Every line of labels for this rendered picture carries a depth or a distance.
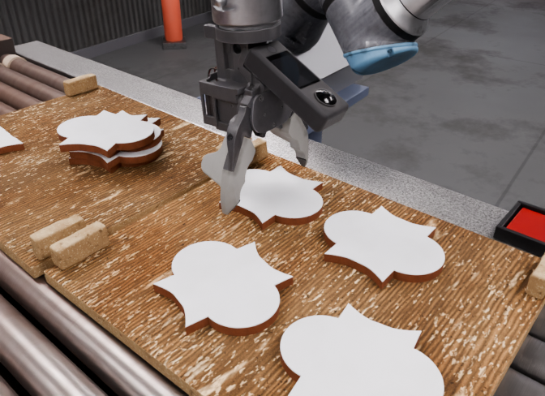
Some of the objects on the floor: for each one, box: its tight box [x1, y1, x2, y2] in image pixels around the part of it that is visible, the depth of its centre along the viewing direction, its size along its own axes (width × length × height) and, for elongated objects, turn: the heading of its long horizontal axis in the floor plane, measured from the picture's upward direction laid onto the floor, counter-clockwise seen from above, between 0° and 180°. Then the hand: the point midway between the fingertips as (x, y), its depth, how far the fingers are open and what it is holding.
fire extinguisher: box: [160, 0, 187, 50], centre depth 424 cm, size 26×27×61 cm
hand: (272, 191), depth 66 cm, fingers open, 14 cm apart
